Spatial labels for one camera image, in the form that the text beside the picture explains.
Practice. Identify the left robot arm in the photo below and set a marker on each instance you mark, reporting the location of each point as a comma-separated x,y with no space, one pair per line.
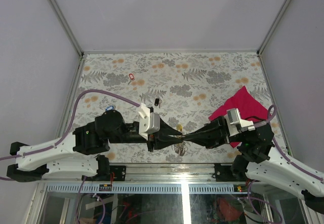
80,154

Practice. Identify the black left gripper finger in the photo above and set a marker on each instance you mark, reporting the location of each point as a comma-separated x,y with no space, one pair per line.
166,130
161,143

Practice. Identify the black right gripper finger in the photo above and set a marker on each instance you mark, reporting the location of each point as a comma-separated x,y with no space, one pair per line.
214,129
205,142

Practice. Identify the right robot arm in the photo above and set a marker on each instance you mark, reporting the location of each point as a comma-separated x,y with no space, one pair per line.
261,159

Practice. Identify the yellow tagged key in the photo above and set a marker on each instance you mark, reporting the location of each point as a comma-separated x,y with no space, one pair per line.
179,128

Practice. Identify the floral tablecloth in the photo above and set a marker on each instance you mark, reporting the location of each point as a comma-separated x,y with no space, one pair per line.
191,85

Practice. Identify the blue tagged key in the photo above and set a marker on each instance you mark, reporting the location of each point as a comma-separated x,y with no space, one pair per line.
109,108

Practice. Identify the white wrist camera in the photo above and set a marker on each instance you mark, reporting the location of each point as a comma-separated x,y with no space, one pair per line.
236,124
149,122

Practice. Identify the large keyring with yellow grip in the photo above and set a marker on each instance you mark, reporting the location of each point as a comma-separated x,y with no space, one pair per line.
181,148

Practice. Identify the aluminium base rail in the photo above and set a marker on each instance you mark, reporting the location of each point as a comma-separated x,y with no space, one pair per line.
136,173

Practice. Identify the red tagged key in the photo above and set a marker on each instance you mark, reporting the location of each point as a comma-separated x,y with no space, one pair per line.
131,76

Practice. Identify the black tagged key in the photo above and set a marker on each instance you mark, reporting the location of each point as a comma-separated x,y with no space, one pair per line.
157,102

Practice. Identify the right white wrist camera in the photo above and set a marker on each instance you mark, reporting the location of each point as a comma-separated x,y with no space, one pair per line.
236,124

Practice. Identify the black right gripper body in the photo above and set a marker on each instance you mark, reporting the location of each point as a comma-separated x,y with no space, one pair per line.
227,136

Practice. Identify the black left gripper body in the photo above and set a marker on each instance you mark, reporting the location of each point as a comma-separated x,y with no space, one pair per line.
152,139

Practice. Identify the pink cloth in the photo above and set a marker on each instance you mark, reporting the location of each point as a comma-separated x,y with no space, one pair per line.
249,108

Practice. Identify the white slotted cable duct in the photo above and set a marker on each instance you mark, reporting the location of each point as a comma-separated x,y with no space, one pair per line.
141,188

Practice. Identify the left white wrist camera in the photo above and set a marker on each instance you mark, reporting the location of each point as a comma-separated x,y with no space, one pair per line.
149,122

